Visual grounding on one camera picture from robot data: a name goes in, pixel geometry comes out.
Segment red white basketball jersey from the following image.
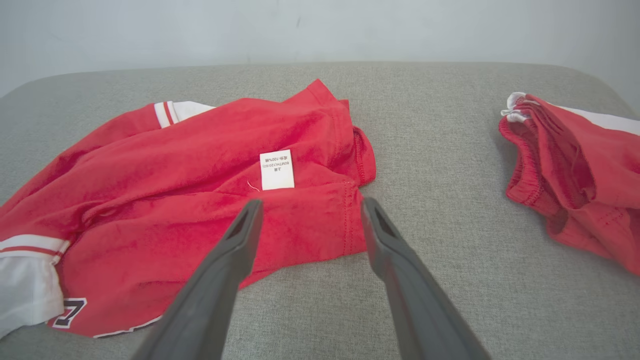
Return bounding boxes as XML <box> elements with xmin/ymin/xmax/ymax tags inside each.
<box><xmin>0</xmin><ymin>79</ymin><xmax>377</xmax><ymax>340</ymax></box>

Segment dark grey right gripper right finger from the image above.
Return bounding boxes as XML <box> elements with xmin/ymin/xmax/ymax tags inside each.
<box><xmin>360</xmin><ymin>197</ymin><xmax>492</xmax><ymax>360</ymax></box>

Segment grey fabric sofa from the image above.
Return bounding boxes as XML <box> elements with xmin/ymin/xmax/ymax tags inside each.
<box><xmin>0</xmin><ymin>61</ymin><xmax>640</xmax><ymax>360</ymax></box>

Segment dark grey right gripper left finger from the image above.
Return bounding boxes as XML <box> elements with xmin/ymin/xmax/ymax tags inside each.
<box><xmin>131</xmin><ymin>198</ymin><xmax>264</xmax><ymax>360</ymax></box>

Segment red white sports shorts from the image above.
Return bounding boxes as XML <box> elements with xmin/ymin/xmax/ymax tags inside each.
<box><xmin>498</xmin><ymin>92</ymin><xmax>640</xmax><ymax>277</ymax></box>

